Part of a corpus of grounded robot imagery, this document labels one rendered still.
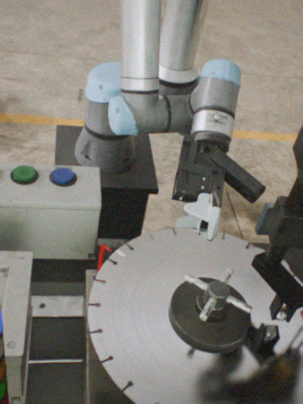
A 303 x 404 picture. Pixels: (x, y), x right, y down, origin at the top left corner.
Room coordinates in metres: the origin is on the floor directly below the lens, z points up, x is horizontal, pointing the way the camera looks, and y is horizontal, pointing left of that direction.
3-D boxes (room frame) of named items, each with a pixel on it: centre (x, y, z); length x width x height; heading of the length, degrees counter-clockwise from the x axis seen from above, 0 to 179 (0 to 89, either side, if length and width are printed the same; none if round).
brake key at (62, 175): (0.69, 0.17, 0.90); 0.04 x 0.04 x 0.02
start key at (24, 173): (0.67, 0.24, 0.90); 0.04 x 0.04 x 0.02
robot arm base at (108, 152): (0.99, 0.14, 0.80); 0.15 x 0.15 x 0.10
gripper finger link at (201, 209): (0.60, -0.08, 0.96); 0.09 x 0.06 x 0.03; 2
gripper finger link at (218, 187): (0.65, -0.10, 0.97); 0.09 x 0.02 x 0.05; 2
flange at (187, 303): (0.41, -0.11, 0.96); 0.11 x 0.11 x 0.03
